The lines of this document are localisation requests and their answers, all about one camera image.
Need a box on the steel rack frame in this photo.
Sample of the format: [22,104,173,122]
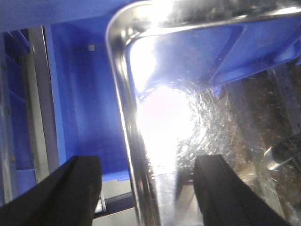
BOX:
[0,26,59,205]

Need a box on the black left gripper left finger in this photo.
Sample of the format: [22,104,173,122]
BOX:
[0,156,102,226]

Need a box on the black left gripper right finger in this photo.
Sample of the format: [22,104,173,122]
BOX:
[193,155,289,226]

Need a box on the blue upper centre bin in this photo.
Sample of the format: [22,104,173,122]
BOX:
[0,0,301,182]

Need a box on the silver metal tray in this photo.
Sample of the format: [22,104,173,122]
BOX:
[106,12,301,226]

